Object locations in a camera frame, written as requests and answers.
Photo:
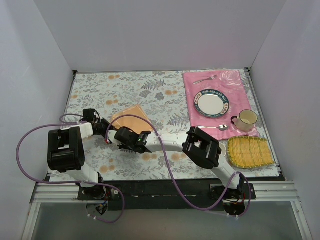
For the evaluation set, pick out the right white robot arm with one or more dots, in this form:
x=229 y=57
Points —
x=202 y=149

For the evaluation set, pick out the orange satin napkin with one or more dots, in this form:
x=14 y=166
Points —
x=135 y=124

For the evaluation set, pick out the white plate green rim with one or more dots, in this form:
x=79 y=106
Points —
x=211 y=103

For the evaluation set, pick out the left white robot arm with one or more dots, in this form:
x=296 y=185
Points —
x=66 y=154

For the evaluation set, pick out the yellow-green mug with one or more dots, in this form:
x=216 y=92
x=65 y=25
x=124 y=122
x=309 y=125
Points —
x=223 y=149

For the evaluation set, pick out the pink floral placemat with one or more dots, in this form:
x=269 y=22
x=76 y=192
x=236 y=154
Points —
x=230 y=83

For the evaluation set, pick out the aluminium frame rail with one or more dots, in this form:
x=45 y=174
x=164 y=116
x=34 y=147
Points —
x=262 y=190

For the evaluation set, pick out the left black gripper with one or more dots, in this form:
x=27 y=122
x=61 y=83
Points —
x=100 y=127

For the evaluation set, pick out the cream enamel mug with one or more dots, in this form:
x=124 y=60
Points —
x=245 y=121

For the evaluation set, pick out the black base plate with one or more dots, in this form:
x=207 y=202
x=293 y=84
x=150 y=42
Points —
x=162 y=194

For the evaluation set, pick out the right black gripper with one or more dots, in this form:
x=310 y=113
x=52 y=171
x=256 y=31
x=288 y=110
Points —
x=122 y=136

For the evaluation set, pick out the silver fork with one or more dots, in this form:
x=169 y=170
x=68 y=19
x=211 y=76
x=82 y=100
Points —
x=206 y=79

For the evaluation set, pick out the silver spoon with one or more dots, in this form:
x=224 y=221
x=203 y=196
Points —
x=222 y=127

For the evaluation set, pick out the floral patterned tablecloth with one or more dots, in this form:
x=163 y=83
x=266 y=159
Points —
x=162 y=96

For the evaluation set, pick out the yellow woven bamboo basket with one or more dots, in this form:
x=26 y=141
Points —
x=248 y=152

